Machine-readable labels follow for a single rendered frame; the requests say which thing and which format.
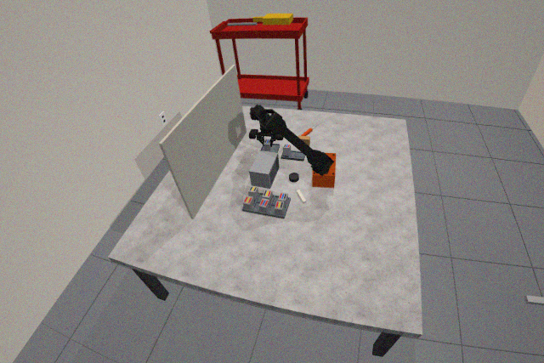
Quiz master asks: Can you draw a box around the cream flat bar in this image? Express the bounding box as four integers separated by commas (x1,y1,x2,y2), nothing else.
297,190,306,203

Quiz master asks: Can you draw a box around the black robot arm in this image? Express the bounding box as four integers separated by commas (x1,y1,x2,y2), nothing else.
249,105,334,176

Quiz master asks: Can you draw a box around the black short cylinder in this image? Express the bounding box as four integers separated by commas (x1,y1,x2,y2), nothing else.
289,173,299,183

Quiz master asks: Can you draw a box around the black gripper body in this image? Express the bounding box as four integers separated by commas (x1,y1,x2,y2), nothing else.
249,125,284,140

